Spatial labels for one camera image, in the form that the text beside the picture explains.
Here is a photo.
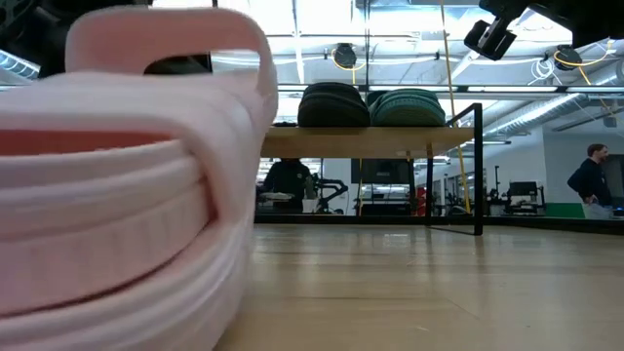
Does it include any standing person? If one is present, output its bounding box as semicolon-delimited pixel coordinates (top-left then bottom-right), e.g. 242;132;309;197
566;143;614;220

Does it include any yellow hanging cable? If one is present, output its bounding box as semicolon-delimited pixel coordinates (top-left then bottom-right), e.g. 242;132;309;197
440;0;473;215

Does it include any background robot workstation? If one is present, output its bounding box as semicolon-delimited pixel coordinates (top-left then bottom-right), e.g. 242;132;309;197
505;180;547;215

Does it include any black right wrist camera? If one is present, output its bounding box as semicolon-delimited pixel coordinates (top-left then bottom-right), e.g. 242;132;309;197
463;18;518;62

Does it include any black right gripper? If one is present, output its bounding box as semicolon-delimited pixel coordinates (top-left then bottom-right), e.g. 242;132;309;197
478;0;531;22

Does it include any pink foam slide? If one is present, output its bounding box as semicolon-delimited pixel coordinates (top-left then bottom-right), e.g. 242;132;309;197
0;72;257;351
64;6;280;128

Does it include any wooden shelf with black frame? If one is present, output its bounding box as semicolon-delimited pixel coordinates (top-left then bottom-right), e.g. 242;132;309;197
260;101;485;237

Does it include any silver ventilation duct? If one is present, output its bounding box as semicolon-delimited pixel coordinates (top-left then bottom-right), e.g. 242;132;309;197
485;92;589;137

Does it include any teal foam slide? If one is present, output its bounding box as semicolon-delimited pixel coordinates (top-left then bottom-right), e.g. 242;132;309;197
296;81;371;129
369;87;448;129

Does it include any black monitor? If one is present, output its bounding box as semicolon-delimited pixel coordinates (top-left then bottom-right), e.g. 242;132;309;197
350;158;415;186

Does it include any black ceiling cord reel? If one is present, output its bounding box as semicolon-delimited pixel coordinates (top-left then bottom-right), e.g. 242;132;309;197
555;44;584;72
332;42;358;69

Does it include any seated person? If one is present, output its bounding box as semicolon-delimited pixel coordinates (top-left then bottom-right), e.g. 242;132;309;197
262;158;313;215

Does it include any thin black hanging pole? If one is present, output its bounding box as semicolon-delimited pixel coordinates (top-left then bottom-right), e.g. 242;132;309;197
364;0;371;90

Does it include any long ceiling light bar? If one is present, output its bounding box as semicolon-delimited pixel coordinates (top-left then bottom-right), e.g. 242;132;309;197
277;83;624;95

